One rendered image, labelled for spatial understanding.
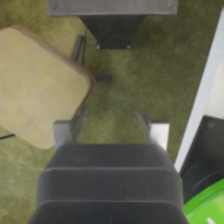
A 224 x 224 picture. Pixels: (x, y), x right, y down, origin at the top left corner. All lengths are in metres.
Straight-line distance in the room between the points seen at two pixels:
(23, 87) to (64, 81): 0.15
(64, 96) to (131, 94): 0.70
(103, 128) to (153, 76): 0.56
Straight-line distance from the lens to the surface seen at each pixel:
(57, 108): 0.62
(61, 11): 0.35
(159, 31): 1.24
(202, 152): 0.34
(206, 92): 0.32
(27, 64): 0.63
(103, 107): 1.23
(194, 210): 0.20
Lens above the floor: 1.18
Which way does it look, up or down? 72 degrees down
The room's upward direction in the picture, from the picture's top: 178 degrees counter-clockwise
